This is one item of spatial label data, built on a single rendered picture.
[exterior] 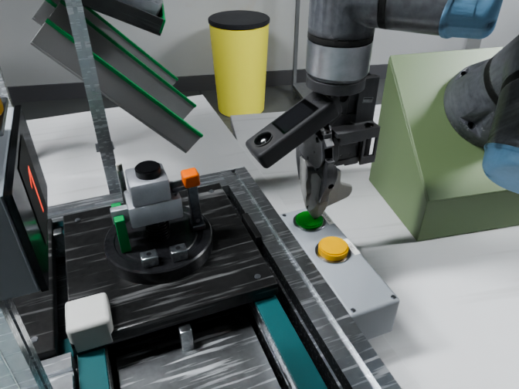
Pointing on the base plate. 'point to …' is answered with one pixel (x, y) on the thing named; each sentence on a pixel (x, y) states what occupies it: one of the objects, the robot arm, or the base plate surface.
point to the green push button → (303, 219)
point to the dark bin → (129, 14)
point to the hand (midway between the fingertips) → (310, 211)
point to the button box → (349, 278)
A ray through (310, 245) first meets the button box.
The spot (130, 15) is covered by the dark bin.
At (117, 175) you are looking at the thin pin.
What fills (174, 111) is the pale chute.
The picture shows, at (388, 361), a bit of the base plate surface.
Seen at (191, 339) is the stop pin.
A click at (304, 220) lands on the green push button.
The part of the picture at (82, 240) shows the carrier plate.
